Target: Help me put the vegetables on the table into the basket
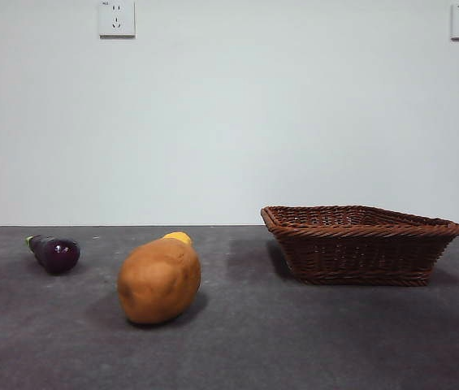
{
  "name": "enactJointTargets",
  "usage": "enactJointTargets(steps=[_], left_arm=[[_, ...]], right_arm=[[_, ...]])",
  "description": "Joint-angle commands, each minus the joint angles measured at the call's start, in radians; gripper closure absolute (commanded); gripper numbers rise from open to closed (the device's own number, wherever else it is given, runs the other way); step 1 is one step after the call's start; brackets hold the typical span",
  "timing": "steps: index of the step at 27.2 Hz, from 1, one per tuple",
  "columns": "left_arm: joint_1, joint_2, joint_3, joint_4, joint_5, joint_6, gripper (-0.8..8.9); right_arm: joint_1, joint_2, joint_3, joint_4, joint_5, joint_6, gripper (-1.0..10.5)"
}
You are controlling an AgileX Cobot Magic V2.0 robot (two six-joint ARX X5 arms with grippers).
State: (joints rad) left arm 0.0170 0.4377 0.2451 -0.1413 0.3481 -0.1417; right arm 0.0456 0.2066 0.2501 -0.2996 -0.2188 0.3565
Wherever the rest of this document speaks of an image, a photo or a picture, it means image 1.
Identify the yellow squash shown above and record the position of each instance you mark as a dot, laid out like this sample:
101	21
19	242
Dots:
178	237

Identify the brown potato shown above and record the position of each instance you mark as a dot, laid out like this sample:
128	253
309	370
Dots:
158	282

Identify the brown wicker basket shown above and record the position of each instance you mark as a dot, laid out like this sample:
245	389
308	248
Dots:
359	256

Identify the purple eggplant with green stem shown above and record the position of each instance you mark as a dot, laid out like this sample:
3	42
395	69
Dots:
58	254

